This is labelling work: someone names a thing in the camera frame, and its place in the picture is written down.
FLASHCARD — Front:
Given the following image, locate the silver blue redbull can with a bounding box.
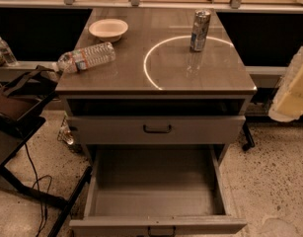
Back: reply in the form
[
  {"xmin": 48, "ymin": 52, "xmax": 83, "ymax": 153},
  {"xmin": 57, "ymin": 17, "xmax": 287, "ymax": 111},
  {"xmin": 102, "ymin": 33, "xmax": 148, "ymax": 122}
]
[{"xmin": 190, "ymin": 9, "xmax": 211, "ymax": 51}]

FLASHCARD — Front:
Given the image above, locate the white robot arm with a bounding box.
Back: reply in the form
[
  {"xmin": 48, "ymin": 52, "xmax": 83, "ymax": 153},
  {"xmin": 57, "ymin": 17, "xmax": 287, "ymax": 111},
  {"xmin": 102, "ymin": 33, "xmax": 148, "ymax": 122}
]
[{"xmin": 268, "ymin": 46, "xmax": 303, "ymax": 122}]

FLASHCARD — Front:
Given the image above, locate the grey drawer cabinet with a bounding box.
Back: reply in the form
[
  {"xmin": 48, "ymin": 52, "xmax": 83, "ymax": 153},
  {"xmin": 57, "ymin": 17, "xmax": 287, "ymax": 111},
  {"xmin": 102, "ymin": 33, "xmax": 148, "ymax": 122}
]
[{"xmin": 54, "ymin": 7, "xmax": 258, "ymax": 237}]

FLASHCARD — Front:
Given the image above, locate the closed grey upper drawer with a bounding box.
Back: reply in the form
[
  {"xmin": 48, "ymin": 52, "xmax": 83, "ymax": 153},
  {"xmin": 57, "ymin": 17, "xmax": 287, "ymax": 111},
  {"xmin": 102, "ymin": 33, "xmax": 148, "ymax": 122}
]
[{"xmin": 68, "ymin": 116, "xmax": 245, "ymax": 145}]

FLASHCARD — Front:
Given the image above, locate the open grey lower drawer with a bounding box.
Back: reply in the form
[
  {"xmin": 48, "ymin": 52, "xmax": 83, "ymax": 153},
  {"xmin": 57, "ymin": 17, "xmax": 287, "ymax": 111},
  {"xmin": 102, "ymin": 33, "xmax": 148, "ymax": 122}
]
[{"xmin": 70, "ymin": 146, "xmax": 246, "ymax": 237}]

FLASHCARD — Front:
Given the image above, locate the clear plastic water bottle lying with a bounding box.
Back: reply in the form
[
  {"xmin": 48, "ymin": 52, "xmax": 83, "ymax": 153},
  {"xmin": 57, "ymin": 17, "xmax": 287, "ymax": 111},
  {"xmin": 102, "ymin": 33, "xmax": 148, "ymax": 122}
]
[{"xmin": 52, "ymin": 42, "xmax": 115, "ymax": 73}]

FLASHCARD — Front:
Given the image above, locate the plastic bottle on floor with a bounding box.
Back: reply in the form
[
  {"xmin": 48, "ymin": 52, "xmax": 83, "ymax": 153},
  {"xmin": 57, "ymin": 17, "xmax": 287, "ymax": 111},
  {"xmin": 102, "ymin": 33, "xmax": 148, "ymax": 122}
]
[{"xmin": 57, "ymin": 118, "xmax": 74, "ymax": 146}]

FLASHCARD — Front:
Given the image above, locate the white paper bowl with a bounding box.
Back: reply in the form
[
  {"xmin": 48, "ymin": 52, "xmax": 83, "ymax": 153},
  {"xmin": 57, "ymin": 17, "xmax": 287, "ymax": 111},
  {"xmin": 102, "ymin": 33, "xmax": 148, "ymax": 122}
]
[{"xmin": 89, "ymin": 19, "xmax": 128, "ymax": 42}]

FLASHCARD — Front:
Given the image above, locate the black caster wheel leg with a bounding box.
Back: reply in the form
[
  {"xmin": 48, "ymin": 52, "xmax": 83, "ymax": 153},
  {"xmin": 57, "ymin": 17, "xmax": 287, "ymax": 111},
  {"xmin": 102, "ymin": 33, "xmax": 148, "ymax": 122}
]
[{"xmin": 242, "ymin": 123, "xmax": 255, "ymax": 151}]

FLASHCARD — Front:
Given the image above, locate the black side table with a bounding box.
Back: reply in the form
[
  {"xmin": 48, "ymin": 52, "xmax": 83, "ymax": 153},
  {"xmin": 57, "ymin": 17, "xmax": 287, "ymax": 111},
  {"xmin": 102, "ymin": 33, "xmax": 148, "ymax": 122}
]
[{"xmin": 0, "ymin": 117, "xmax": 92, "ymax": 237}]

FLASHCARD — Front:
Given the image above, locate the small upright water bottle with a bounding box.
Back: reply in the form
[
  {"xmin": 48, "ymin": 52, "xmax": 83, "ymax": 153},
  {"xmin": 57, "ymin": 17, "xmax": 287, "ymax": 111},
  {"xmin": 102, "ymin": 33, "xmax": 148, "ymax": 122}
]
[{"xmin": 0, "ymin": 37, "xmax": 18, "ymax": 66}]

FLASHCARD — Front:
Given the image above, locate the dark bag with straps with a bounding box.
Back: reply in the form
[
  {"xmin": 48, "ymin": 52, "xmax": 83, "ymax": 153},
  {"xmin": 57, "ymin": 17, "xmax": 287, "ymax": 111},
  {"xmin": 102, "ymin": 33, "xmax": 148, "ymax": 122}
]
[{"xmin": 0, "ymin": 65, "xmax": 59, "ymax": 128}]

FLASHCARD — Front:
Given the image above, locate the black cable on floor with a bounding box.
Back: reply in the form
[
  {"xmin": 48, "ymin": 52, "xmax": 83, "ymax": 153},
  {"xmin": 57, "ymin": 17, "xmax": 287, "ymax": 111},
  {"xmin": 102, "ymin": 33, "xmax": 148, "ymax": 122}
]
[{"xmin": 23, "ymin": 141, "xmax": 53, "ymax": 237}]

